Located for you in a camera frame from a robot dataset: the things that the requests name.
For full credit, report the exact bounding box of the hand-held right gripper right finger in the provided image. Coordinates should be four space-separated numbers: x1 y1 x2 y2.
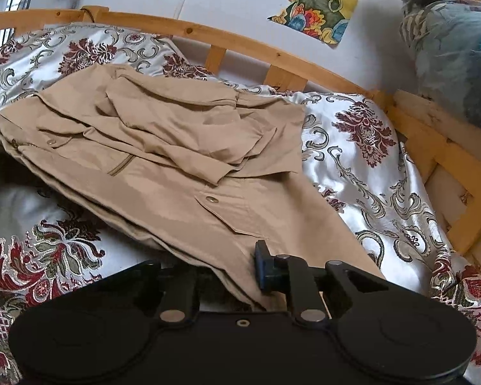
254 241 390 326

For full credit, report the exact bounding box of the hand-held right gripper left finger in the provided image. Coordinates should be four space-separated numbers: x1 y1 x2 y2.
124 261 202 324

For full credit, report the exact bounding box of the tan hooded jacket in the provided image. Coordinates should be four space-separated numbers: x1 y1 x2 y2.
0 63 387 313

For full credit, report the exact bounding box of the clear plastic bag of clothes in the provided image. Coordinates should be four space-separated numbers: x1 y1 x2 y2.
375 0 481 133

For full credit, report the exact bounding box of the floral satin bed sheet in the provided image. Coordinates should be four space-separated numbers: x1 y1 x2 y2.
0 22 481 385

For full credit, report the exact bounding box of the wooden bed frame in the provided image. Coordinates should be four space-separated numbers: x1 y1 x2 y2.
0 6 481 285

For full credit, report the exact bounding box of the colourful painted wall poster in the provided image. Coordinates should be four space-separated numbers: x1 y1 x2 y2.
268 0 370 48

